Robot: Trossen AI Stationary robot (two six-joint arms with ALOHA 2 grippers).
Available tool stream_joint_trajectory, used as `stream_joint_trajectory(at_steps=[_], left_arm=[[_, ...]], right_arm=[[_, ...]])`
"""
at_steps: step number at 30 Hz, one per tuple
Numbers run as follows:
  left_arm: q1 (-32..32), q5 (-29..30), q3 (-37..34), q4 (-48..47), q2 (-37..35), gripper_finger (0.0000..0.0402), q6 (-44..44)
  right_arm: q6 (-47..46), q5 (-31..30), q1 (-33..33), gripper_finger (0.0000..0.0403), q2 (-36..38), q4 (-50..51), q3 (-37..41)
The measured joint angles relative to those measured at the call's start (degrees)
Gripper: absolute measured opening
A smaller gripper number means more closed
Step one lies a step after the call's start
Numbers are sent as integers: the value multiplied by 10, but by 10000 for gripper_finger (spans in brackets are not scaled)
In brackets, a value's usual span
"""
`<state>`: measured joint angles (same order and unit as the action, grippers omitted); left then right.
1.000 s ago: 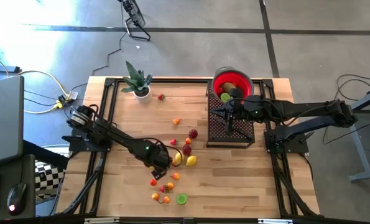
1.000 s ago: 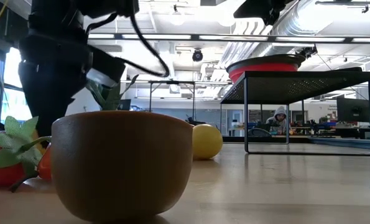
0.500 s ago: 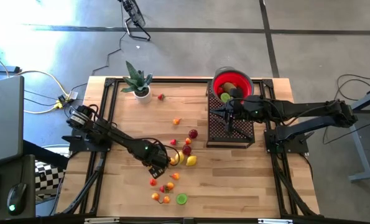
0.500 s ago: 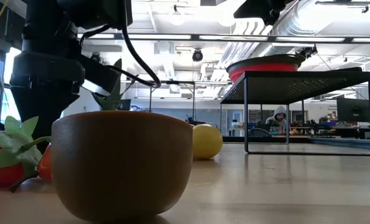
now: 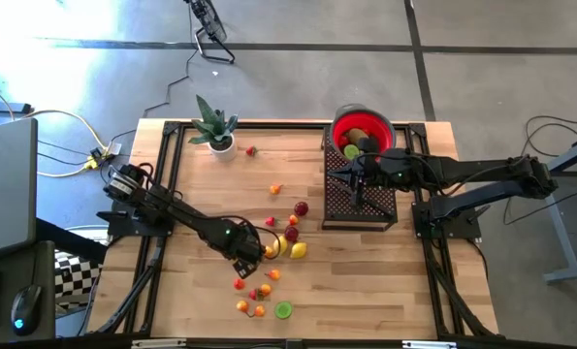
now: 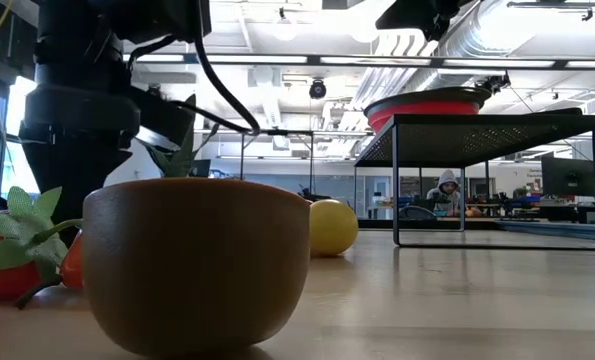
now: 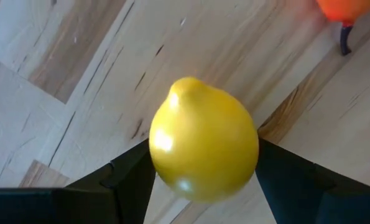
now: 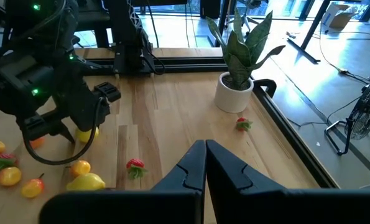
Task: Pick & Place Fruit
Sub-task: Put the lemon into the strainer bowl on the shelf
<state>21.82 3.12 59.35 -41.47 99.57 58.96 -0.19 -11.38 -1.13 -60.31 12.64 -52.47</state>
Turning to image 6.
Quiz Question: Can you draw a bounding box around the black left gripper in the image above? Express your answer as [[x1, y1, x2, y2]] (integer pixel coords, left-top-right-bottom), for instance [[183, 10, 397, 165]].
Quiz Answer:
[[19, 82, 197, 249]]

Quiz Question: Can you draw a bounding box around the red collapsible colander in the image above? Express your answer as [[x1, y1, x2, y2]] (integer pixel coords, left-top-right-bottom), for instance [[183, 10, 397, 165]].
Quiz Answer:
[[363, 86, 494, 135]]

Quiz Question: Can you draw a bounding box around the orange toy fruit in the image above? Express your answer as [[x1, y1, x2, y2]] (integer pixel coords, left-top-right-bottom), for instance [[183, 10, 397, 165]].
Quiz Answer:
[[59, 229, 86, 291]]

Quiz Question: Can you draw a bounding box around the green snake plant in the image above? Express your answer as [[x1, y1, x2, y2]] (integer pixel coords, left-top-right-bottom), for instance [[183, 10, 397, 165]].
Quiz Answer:
[[141, 93, 223, 180]]

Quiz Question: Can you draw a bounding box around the small black monitor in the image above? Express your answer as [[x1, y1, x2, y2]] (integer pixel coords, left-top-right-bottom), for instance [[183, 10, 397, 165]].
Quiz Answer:
[[190, 158, 212, 179]]

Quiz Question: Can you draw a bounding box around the red toy strawberry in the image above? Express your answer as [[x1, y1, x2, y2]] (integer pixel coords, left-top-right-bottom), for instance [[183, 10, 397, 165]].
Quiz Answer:
[[0, 185, 71, 304]]

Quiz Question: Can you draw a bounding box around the brown wooden bowl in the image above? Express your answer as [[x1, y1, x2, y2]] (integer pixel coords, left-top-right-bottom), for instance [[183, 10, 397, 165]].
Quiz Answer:
[[81, 177, 312, 359]]

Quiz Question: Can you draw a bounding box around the white globe ceiling lamp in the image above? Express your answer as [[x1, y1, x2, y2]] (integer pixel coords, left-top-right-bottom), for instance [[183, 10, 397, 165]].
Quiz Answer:
[[270, 14, 299, 42]]

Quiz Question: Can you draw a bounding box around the black round ceiling spotlight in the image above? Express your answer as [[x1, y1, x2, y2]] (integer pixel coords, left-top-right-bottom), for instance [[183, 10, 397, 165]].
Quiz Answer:
[[308, 78, 328, 100]]

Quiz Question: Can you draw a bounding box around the yellow toy lemon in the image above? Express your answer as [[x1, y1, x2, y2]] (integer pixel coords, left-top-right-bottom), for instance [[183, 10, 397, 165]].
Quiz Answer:
[[308, 198, 360, 258]]

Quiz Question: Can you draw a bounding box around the black overhead light bar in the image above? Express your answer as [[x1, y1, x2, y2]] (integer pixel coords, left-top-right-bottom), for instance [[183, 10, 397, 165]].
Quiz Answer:
[[121, 52, 595, 72]]

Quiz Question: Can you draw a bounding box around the black office chair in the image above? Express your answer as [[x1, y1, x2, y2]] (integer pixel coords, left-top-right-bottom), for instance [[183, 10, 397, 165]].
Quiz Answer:
[[398, 204, 438, 221]]

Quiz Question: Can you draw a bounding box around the person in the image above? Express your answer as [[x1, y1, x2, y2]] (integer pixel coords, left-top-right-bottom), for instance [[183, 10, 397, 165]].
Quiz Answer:
[[425, 168, 468, 217]]

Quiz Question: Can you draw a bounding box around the black perforated metal stand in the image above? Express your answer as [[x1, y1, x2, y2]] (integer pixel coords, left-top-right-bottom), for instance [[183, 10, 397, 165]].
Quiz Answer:
[[354, 107, 595, 251]]

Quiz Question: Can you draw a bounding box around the large black monitor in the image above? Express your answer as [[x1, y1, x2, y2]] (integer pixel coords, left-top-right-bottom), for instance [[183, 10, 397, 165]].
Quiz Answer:
[[540, 155, 595, 199]]

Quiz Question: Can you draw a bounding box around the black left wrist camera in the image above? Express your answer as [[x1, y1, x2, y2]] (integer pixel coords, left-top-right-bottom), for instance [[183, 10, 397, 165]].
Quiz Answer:
[[94, 0, 213, 45]]

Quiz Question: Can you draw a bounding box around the black metal frame table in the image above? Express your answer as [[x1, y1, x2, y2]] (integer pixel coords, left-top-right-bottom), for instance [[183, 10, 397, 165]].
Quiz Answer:
[[236, 127, 317, 194]]

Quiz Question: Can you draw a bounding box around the silver air duct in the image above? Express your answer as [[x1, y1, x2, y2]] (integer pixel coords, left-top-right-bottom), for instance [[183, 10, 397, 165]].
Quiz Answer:
[[361, 0, 538, 101]]

